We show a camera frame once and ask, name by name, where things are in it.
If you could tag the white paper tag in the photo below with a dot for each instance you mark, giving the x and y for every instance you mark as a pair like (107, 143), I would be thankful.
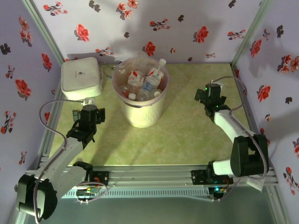
(257, 185)

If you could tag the blue label bottle white cap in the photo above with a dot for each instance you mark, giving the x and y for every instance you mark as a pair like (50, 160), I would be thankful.
(157, 93)

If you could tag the white square lidded box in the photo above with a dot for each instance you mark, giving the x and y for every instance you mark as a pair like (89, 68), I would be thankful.
(79, 74)

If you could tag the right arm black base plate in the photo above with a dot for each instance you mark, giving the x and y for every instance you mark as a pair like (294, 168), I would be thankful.
(198, 177)

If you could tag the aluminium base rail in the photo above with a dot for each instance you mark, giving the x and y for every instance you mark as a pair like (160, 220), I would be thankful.
(149, 175)

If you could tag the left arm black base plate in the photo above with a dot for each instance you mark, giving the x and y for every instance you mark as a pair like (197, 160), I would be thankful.
(102, 178)

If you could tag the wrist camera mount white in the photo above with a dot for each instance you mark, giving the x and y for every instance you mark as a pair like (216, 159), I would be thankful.
(216, 82)
(88, 100)

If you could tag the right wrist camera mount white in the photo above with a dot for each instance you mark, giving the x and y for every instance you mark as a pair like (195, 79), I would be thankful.
(216, 82)

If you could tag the white ribbed plastic bin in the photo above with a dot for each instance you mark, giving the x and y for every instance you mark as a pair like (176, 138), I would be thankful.
(142, 116)

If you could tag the aluminium frame post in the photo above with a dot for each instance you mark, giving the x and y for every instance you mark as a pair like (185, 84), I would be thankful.
(44, 28)
(252, 28)

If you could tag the small circuit board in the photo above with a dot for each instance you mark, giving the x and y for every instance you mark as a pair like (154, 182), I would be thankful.
(86, 193)
(217, 190)

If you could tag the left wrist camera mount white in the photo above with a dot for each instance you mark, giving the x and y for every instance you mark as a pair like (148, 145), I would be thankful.
(88, 100)

